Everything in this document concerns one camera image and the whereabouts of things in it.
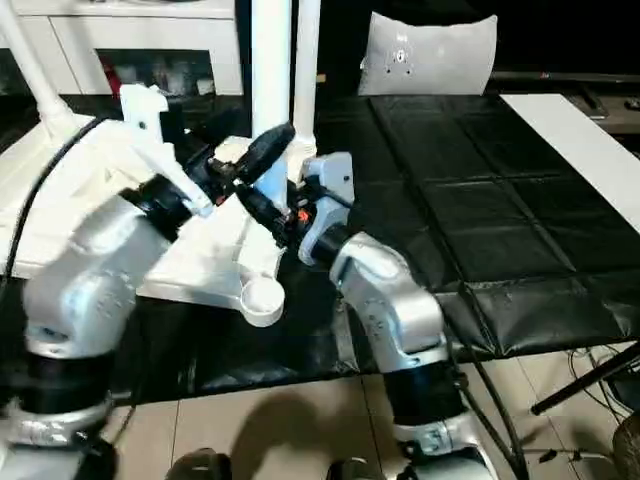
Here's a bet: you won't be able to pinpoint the black flat bar device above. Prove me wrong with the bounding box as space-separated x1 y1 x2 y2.
492 71 640 84

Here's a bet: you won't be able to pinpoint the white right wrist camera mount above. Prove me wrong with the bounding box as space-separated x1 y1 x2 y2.
298 152 356 264

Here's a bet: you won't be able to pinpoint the brown round stool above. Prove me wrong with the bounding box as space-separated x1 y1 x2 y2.
612 414 640 480

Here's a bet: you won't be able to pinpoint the black sofa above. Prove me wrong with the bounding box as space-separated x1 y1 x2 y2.
239 0 640 96

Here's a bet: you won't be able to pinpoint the white plastic table leg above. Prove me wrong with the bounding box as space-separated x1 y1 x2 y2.
249 0 294 214
0 0 71 134
293 0 322 151

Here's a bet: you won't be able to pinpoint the white cabinet with glass doors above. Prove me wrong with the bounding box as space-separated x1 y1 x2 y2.
0 0 246 96

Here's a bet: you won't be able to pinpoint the white plastic table top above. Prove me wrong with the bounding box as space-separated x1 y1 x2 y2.
0 112 321 329

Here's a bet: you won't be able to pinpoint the grey printed cushion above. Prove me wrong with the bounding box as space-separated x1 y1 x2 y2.
357 10 500 97

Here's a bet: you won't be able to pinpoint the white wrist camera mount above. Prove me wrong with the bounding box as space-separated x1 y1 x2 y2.
298 152 356 264
121 84 214 217

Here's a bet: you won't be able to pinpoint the black floor cables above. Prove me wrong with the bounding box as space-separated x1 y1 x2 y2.
569 344 640 421

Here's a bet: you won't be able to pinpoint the black tripod leg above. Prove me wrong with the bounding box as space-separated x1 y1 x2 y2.
530 342 640 416

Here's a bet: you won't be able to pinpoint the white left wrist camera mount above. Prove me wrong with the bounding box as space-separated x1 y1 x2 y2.
121 84 214 217

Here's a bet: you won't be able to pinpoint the white flat board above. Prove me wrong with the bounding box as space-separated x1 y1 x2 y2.
499 93 640 231

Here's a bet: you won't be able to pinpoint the black work mat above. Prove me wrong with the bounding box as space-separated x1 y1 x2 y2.
0 92 640 401

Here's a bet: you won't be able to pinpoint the dark brown shoe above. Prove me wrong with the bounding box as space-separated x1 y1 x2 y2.
172 449 231 480
327 457 386 480

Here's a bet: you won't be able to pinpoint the black stand foot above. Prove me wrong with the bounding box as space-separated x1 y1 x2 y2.
579 87 609 120

